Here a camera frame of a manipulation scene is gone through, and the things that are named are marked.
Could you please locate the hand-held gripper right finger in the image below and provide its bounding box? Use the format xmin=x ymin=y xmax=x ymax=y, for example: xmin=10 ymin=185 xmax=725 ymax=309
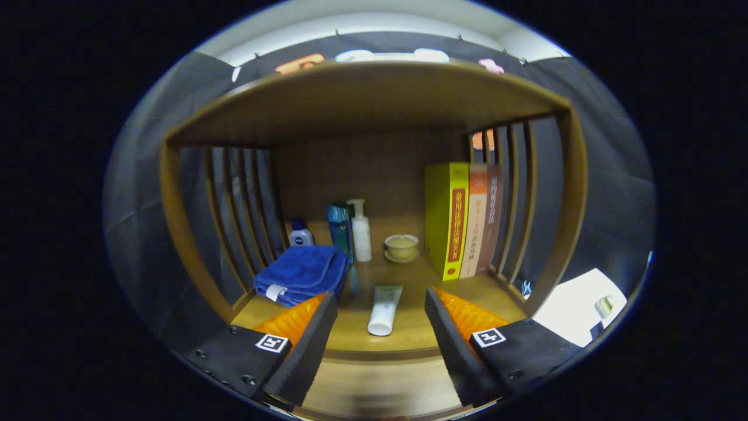
xmin=424 ymin=287 xmax=583 ymax=408

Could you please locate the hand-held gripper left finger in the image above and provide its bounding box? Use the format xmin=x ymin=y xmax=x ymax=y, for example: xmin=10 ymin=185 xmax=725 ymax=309
xmin=172 ymin=292 xmax=338 ymax=408

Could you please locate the white and green tube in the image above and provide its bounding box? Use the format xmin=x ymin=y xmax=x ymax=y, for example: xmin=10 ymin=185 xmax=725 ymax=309
xmin=367 ymin=285 xmax=404 ymax=337

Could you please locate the wooden drawer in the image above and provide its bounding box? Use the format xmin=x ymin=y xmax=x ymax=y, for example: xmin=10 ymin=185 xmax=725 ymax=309
xmin=289 ymin=350 xmax=474 ymax=420

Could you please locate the wooden countertop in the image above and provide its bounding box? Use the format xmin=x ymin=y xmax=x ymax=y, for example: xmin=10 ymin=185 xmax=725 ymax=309
xmin=230 ymin=215 xmax=529 ymax=358

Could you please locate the wooden cabinet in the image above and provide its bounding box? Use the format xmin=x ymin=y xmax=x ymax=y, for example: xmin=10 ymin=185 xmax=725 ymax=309
xmin=160 ymin=60 xmax=588 ymax=419

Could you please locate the blue folded towel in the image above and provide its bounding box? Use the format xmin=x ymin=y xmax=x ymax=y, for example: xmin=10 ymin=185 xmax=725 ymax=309
xmin=253 ymin=245 xmax=350 ymax=308

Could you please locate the small white blue-capped bottle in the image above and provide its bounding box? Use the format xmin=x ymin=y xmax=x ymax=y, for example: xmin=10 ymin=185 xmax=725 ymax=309
xmin=289 ymin=218 xmax=314 ymax=247

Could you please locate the beige lidded teacup with saucer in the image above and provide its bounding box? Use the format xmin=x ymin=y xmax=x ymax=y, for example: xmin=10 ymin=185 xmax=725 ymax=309
xmin=384 ymin=234 xmax=420 ymax=264

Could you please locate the teal bottle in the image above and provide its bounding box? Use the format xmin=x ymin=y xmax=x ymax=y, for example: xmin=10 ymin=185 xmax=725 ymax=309
xmin=326 ymin=202 xmax=355 ymax=265

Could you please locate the orange and white book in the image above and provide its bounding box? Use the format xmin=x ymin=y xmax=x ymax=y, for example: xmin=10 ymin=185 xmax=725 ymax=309
xmin=459 ymin=164 xmax=489 ymax=279

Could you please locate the white pump bottle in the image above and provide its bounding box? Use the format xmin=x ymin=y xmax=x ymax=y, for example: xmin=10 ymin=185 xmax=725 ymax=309
xmin=346 ymin=199 xmax=373 ymax=263

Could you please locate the white side table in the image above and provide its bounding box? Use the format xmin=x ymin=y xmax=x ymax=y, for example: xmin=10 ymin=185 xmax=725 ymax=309
xmin=532 ymin=268 xmax=628 ymax=347

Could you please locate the yellow book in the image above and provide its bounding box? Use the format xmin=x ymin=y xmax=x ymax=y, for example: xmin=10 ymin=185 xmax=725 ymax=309
xmin=424 ymin=162 xmax=470 ymax=282

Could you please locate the brown book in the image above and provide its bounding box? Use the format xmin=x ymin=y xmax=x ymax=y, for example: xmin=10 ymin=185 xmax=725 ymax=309
xmin=476 ymin=165 xmax=503 ymax=275

